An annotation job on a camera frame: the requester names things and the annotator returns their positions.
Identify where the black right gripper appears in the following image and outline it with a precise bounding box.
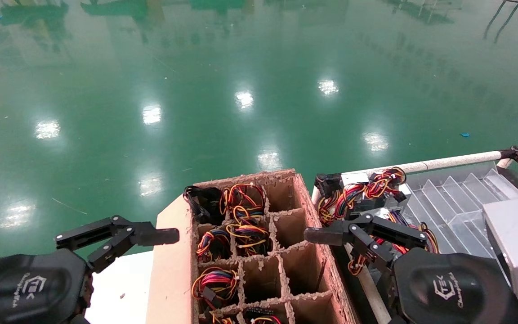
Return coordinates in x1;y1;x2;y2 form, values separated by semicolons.
304;212;514;324

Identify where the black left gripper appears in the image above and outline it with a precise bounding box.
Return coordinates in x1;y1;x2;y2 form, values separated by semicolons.
0;215;180;324

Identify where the silver labelled power supply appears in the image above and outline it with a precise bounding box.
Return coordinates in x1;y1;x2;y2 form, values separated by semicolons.
340;172;370;186

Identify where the clear plastic divider tray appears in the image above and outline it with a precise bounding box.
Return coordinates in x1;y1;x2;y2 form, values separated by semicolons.
403;162;518;270

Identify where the brown cardboard divider box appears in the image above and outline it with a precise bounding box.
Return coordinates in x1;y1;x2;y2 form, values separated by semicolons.
146;169;361;324

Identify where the black pipe joint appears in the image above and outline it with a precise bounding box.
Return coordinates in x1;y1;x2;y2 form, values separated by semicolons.
500;145;518;171

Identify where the white pipe rail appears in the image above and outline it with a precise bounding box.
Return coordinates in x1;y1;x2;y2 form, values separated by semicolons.
311;185;394;324
394;151;505;175

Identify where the black wire bundle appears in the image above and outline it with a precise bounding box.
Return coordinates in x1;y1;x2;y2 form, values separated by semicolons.
183;185;224;225

